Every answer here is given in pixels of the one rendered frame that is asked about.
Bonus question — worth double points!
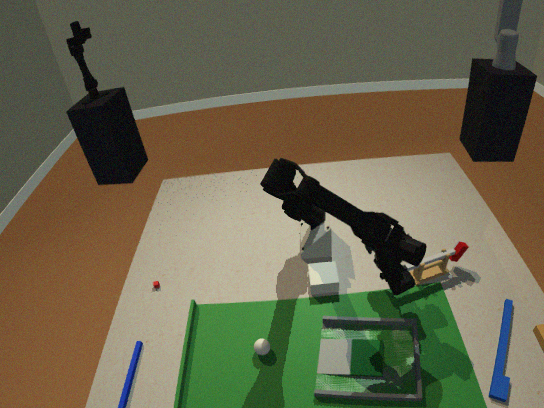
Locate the orange wooden mallet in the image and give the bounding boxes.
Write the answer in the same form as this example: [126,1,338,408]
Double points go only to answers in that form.
[533,324,544,352]

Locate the white golf ball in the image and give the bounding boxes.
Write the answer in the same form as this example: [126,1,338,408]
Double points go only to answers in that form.
[254,338,270,355]

